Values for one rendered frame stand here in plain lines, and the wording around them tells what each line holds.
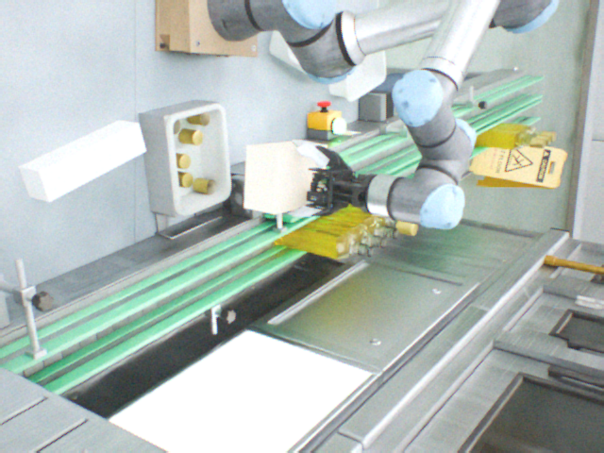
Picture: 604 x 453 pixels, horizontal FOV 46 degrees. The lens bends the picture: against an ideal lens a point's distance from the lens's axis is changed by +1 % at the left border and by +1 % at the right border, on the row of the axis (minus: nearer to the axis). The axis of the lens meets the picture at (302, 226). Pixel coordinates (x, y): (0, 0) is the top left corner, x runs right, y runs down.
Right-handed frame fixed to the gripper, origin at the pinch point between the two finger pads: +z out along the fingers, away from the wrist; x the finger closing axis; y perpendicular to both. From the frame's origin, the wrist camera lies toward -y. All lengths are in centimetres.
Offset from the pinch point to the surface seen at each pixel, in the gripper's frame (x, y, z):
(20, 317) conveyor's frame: 24, 43, 25
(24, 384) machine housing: 12, 70, -20
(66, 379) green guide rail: 33, 41, 14
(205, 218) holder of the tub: 15.4, -8.6, 31.6
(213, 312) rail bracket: 29.8, 7.1, 13.1
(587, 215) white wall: 116, -636, 98
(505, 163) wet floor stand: 38, -357, 88
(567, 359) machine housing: 33, -32, -48
